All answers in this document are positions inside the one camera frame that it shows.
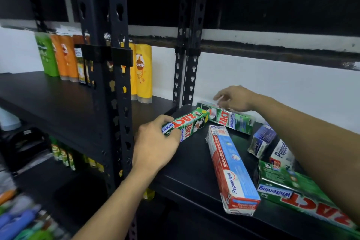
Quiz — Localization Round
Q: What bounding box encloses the green shampoo bottle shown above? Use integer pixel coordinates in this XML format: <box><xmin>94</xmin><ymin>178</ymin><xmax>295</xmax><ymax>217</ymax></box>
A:
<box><xmin>34</xmin><ymin>32</ymin><xmax>60</xmax><ymax>77</ymax></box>

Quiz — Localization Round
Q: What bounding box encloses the person's left forearm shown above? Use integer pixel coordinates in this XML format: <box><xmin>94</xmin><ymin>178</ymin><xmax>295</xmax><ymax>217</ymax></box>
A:
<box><xmin>72</xmin><ymin>164</ymin><xmax>159</xmax><ymax>240</ymax></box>

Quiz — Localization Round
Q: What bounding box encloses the person's right hand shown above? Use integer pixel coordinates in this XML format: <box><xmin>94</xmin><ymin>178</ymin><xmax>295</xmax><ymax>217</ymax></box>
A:
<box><xmin>213</xmin><ymin>85</ymin><xmax>258</xmax><ymax>113</ymax></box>

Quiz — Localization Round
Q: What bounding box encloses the white toothpaste box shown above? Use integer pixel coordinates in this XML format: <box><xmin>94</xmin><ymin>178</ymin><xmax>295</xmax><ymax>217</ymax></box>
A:
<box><xmin>269</xmin><ymin>139</ymin><xmax>296</xmax><ymax>172</ymax></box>

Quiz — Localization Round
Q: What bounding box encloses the black box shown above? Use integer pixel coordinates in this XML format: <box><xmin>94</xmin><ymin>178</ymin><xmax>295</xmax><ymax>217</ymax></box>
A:
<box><xmin>0</xmin><ymin>128</ymin><xmax>50</xmax><ymax>173</ymax></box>

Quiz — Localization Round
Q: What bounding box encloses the orange shampoo bottle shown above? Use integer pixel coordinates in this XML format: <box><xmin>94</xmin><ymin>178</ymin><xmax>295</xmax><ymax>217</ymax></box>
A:
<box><xmin>50</xmin><ymin>34</ymin><xmax>70</xmax><ymax>81</ymax></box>
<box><xmin>60</xmin><ymin>35</ymin><xmax>80</xmax><ymax>82</ymax></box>

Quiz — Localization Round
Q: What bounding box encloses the white container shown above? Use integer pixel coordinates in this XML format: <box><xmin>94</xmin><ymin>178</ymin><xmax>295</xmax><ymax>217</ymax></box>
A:
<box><xmin>0</xmin><ymin>107</ymin><xmax>22</xmax><ymax>132</ymax></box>

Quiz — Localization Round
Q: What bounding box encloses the small blue toothpaste box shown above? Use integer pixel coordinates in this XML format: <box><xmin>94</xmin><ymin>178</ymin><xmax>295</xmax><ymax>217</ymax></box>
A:
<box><xmin>247</xmin><ymin>124</ymin><xmax>278</xmax><ymax>159</ymax></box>

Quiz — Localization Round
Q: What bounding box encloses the long blue red toothpaste box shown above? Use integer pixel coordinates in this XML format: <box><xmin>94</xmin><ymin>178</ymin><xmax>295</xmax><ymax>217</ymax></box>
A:
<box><xmin>206</xmin><ymin>125</ymin><xmax>261</xmax><ymax>217</ymax></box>

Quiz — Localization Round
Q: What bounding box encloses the row of green yellow bottles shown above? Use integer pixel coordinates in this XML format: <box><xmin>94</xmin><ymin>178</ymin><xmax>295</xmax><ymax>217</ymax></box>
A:
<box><xmin>50</xmin><ymin>136</ymin><xmax>105</xmax><ymax>173</ymax></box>

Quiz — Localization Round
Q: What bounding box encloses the brown shampoo bottle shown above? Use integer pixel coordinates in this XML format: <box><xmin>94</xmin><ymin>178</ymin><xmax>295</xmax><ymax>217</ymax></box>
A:
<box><xmin>73</xmin><ymin>34</ymin><xmax>91</xmax><ymax>85</ymax></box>

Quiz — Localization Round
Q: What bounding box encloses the black metal shelf rack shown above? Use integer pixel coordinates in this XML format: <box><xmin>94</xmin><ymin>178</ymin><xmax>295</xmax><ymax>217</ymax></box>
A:
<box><xmin>107</xmin><ymin>0</ymin><xmax>360</xmax><ymax>240</ymax></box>
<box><xmin>0</xmin><ymin>0</ymin><xmax>187</xmax><ymax>240</ymax></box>

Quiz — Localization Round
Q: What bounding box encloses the yellow shampoo bottle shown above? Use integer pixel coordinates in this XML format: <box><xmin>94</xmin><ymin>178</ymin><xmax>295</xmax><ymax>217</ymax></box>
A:
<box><xmin>135</xmin><ymin>43</ymin><xmax>153</xmax><ymax>104</ymax></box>

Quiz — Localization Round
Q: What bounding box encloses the person's left hand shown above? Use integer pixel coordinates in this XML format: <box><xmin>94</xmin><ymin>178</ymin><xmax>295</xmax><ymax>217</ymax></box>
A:
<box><xmin>132</xmin><ymin>115</ymin><xmax>182</xmax><ymax>176</ymax></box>

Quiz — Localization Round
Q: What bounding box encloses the pile of colourful tubes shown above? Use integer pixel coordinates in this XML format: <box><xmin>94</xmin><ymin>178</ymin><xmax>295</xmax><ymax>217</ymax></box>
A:
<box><xmin>0</xmin><ymin>189</ymin><xmax>71</xmax><ymax>240</ymax></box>

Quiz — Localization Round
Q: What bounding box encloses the large green toothpaste box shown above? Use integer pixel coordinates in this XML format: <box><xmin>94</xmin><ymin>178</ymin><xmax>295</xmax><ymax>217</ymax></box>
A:
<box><xmin>254</xmin><ymin>160</ymin><xmax>360</xmax><ymax>232</ymax></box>

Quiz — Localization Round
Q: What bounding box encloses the person's right forearm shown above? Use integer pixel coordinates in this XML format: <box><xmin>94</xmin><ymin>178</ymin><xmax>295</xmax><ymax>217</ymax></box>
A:
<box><xmin>250</xmin><ymin>94</ymin><xmax>360</xmax><ymax>225</ymax></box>

